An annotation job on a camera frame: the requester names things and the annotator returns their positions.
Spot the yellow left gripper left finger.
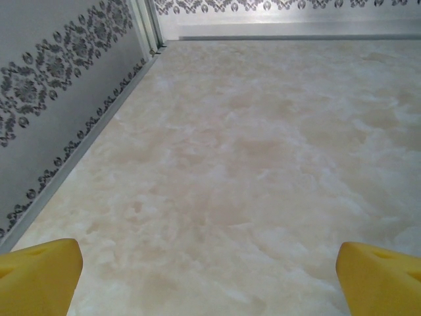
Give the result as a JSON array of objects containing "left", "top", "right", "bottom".
[{"left": 0, "top": 239, "right": 84, "bottom": 316}]

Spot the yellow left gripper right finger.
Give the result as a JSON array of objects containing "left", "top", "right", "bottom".
[{"left": 335, "top": 241, "right": 421, "bottom": 316}]

